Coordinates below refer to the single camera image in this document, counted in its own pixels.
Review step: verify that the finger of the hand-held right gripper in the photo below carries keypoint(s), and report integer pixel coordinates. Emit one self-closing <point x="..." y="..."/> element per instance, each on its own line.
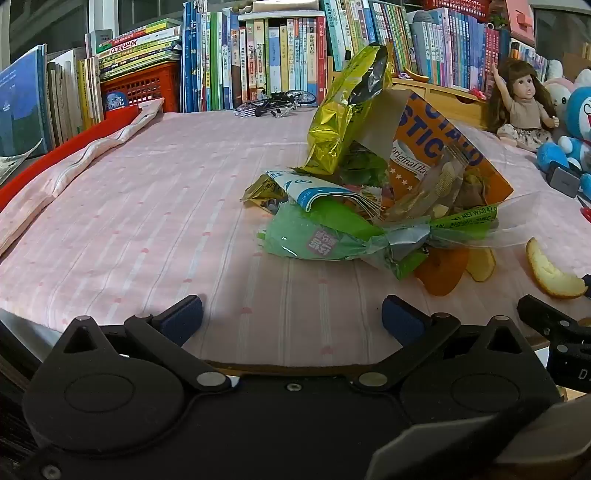
<point x="545" y="318"/>

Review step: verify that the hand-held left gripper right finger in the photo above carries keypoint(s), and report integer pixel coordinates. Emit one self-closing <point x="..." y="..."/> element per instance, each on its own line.
<point x="399" y="318"/>

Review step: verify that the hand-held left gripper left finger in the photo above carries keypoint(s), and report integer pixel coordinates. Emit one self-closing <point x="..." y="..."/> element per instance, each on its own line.
<point x="187" y="316"/>

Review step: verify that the white blue paper packet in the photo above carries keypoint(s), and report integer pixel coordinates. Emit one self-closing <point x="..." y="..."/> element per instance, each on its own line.
<point x="314" y="187"/>

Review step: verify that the orange snack box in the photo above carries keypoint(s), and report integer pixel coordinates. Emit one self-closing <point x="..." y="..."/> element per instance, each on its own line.
<point x="429" y="147"/>

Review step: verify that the gold foil snack bag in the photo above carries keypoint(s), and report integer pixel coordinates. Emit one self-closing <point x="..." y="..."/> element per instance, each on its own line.
<point x="337" y="110"/>

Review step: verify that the row of small books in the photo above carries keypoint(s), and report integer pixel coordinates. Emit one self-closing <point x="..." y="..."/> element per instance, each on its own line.
<point x="526" y="57"/>

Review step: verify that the row of green blue books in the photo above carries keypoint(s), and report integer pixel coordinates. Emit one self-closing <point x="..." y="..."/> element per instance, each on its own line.
<point x="258" y="60"/>

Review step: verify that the stack of flat books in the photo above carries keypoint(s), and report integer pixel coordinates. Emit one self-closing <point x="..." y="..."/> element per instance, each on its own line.
<point x="138" y="50"/>

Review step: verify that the row of large thin books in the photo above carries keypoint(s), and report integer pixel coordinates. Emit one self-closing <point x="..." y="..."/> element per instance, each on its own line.
<point x="23" y="101"/>

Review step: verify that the row of blue pink books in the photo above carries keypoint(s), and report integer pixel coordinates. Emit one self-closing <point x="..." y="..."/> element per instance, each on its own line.
<point x="438" y="50"/>

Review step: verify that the long curved peel piece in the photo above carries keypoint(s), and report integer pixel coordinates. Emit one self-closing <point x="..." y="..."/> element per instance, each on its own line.
<point x="549" y="277"/>

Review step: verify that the dark orange peel piece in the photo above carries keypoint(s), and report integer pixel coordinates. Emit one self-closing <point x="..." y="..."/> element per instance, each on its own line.
<point x="443" y="274"/>

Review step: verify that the small yellow peel piece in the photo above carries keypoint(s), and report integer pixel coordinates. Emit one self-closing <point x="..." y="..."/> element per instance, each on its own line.
<point x="482" y="265"/>

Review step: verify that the pink striped tablecloth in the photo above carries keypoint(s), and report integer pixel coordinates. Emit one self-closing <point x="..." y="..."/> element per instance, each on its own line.
<point x="152" y="221"/>

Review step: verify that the clear plastic bag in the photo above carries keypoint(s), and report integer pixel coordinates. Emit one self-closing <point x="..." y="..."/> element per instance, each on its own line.
<point x="512" y="221"/>

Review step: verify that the red scissors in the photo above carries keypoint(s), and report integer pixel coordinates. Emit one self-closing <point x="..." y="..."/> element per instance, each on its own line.
<point x="585" y="207"/>

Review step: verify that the green plastic bag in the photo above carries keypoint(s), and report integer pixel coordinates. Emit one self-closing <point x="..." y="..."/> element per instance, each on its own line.
<point x="314" y="235"/>

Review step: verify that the grey small box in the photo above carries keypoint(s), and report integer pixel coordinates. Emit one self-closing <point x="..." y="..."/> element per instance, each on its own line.
<point x="563" y="181"/>

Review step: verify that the blue cat plush toy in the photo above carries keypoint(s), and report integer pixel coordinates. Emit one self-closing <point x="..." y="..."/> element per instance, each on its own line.
<point x="579" y="124"/>

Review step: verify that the red board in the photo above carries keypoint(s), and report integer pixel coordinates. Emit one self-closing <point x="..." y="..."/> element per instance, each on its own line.
<point x="27" y="177"/>

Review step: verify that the brown-haired doll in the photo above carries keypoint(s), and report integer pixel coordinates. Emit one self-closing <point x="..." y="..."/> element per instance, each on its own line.
<point x="524" y="106"/>

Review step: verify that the wooden drawer organizer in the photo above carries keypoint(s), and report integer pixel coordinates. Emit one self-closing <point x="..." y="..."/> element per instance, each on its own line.
<point x="443" y="99"/>

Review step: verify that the blue round tin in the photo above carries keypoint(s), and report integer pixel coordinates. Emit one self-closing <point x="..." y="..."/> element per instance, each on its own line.
<point x="116" y="100"/>

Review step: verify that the folded paper sheet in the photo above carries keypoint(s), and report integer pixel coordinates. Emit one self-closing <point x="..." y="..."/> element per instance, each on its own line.
<point x="16" y="164"/>

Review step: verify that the black toy bicycle model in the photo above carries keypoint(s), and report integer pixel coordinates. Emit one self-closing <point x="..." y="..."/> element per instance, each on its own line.
<point x="277" y="104"/>

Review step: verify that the pink white rabbit plush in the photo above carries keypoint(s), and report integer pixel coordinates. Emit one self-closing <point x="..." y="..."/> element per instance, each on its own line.
<point x="561" y="87"/>

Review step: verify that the orange plastic basket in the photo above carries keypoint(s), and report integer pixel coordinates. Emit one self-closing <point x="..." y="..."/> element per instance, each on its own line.
<point x="147" y="87"/>

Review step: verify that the pink hair clip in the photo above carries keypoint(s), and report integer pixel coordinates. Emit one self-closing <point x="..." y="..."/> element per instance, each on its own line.
<point x="476" y="93"/>

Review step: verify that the yellow banana-shaped toy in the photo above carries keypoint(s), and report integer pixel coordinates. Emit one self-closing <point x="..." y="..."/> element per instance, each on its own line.
<point x="415" y="76"/>

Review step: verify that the wooden easel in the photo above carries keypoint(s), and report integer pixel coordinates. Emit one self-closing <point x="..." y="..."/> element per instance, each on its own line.
<point x="577" y="67"/>

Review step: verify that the white small box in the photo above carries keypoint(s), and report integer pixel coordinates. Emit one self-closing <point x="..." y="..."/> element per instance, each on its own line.
<point x="99" y="41"/>

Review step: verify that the pink cardboard box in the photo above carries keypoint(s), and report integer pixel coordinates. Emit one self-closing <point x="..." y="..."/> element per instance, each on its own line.
<point x="519" y="21"/>

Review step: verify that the beige flat carton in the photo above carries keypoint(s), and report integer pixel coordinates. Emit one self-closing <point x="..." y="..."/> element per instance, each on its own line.
<point x="286" y="5"/>

